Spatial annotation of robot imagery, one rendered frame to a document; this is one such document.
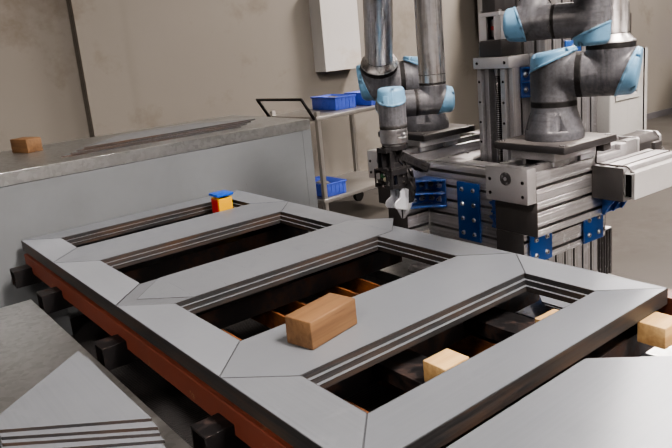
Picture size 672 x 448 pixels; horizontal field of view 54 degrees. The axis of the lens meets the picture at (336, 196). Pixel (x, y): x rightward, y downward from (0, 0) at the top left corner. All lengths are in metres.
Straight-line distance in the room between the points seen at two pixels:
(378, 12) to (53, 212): 1.16
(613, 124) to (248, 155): 1.26
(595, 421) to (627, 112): 1.49
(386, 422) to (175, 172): 1.60
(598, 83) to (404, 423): 1.10
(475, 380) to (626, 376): 0.21
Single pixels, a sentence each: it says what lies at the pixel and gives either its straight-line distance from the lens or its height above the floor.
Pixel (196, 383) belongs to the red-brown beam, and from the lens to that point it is 1.18.
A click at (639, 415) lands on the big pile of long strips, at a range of 0.95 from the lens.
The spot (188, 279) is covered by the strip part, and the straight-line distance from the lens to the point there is 1.54.
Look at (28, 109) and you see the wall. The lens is 4.78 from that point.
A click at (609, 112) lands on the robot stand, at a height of 1.05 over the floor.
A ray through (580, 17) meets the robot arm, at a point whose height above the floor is 1.34.
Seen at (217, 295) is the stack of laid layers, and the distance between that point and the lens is 1.45.
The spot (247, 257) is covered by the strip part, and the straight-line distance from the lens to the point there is 1.63.
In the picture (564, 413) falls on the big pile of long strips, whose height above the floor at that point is 0.85.
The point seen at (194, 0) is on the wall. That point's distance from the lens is 5.16.
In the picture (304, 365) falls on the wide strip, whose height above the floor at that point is 0.85.
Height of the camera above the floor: 1.34
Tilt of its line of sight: 13 degrees down
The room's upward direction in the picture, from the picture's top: 5 degrees counter-clockwise
